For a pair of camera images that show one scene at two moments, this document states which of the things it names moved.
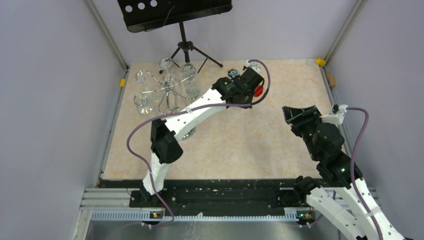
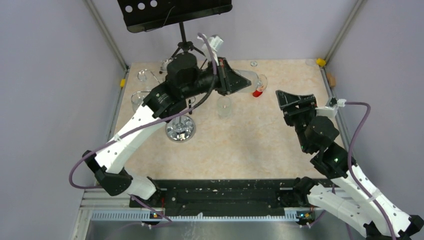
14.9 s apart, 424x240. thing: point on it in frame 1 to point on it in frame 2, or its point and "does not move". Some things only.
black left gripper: [249, 101] to [230, 81]
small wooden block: [331, 79] does not move
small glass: [140, 76] does not move
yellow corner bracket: [321, 62] does not move
